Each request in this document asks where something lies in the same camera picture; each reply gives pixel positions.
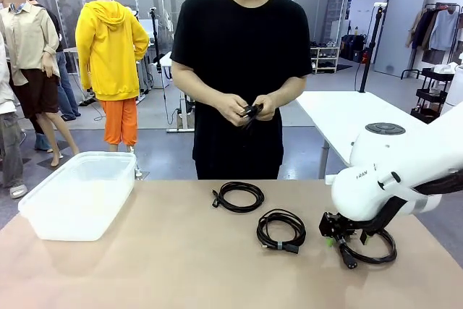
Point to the beige hanging coat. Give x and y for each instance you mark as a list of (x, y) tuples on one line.
[(414, 30)]

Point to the person in black t-shirt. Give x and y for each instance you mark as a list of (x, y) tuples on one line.
[(235, 52)]

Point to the clear plastic storage bin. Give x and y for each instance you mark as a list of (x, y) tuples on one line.
[(72, 207)]

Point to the mannequin in yellow hoodie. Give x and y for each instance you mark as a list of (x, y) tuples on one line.
[(108, 52)]

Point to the light blue hanging shirt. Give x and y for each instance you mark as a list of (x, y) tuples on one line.
[(444, 30)]

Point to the person's right hand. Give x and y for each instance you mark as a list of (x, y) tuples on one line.
[(233, 110)]

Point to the black pole with white camera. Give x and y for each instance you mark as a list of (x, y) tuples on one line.
[(372, 41)]

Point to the white shoe rack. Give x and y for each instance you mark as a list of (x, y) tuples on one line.
[(325, 59)]

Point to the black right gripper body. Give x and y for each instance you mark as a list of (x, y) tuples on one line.
[(332, 225)]

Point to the black camera tripod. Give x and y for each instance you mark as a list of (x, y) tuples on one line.
[(156, 34)]

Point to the dark navy hanging jacket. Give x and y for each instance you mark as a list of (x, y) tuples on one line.
[(425, 30)]

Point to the person's left forearm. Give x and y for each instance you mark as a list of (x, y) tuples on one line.
[(289, 88)]

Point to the white standing desk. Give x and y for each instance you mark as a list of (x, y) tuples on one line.
[(184, 113)]

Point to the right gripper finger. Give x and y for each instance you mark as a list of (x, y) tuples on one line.
[(363, 238), (329, 242)]

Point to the black utility cart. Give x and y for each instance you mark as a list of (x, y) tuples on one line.
[(432, 95)]

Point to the person in white shirt grey trousers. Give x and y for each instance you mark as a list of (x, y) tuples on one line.
[(11, 150)]

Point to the person's right forearm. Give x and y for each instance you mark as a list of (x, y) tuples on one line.
[(195, 86)]

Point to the person's left hand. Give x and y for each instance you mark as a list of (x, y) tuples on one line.
[(270, 106)]

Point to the mannequin in beige shirt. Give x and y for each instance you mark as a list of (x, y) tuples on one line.
[(29, 41)]

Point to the black luggage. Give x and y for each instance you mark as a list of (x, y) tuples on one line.
[(352, 48)]

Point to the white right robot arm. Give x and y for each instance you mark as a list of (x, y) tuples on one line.
[(380, 157)]

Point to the white table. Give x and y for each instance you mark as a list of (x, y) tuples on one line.
[(343, 117)]

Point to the black clothes rack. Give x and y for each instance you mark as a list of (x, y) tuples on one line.
[(443, 6)]

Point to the grey partition panel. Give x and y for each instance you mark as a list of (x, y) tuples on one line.
[(401, 26)]

